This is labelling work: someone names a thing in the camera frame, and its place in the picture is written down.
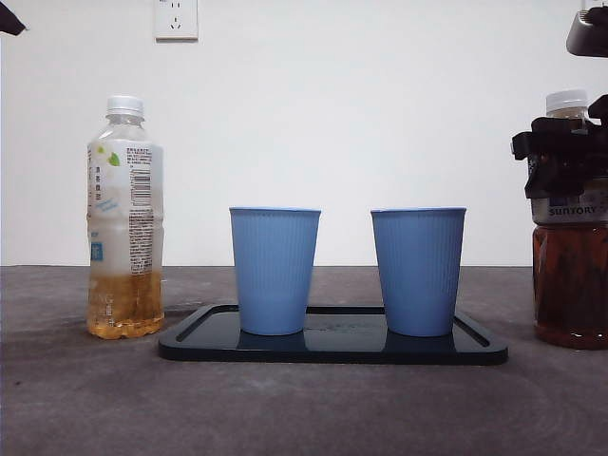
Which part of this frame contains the dark oolong tea bottle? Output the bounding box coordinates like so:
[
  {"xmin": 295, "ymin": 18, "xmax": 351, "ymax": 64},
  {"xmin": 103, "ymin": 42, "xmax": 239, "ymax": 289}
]
[{"xmin": 530, "ymin": 88, "xmax": 608, "ymax": 352}]

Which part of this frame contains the pale jasmine tea bottle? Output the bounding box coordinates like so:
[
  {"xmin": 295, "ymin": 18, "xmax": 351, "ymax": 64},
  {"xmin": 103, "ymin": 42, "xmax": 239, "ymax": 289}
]
[{"xmin": 85, "ymin": 94, "xmax": 166, "ymax": 341}]

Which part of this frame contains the blue ribbed plastic cup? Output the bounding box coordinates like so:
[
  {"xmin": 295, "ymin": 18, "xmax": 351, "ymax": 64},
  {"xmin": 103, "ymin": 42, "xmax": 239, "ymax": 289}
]
[
  {"xmin": 370, "ymin": 206, "xmax": 467, "ymax": 338},
  {"xmin": 228, "ymin": 206, "xmax": 322, "ymax": 337}
]

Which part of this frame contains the dark rectangular tray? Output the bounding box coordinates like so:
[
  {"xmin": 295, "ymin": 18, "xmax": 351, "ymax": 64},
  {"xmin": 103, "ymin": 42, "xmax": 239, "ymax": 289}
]
[{"xmin": 157, "ymin": 304, "xmax": 509, "ymax": 366}]

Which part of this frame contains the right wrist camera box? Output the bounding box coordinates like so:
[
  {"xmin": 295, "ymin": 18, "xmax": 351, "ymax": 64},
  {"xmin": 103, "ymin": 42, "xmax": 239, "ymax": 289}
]
[{"xmin": 564, "ymin": 0, "xmax": 608, "ymax": 57}]

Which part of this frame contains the white wall socket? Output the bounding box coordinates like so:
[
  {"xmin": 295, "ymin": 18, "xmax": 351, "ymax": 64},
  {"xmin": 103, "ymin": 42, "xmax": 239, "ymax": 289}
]
[{"xmin": 154, "ymin": 0, "xmax": 199, "ymax": 43}]

